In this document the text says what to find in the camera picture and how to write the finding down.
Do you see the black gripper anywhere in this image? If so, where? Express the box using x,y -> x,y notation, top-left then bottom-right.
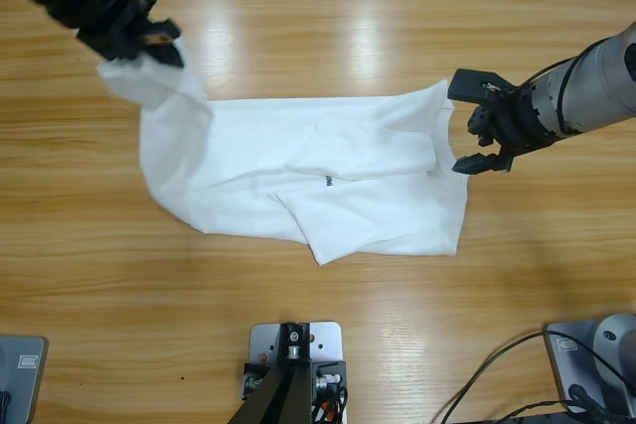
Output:
446,68 -> 566,176
22,0 -> 186,70

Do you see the white t-shirt with black logo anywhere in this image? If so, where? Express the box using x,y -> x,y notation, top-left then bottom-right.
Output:
95,36 -> 471,268

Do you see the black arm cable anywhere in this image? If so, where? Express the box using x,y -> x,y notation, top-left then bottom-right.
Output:
516,49 -> 597,137

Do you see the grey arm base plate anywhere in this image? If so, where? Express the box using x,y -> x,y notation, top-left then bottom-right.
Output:
0,334 -> 50,424
544,320 -> 636,415

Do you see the thin black cable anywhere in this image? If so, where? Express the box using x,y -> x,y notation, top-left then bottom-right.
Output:
438,331 -> 551,424

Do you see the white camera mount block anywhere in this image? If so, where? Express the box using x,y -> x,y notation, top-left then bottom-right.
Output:
247,322 -> 348,424

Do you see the thick black cable with plug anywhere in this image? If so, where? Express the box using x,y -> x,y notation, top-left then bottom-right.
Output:
567,383 -> 617,424

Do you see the black cable bundle at mount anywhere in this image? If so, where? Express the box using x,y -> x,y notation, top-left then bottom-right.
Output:
311,383 -> 350,424

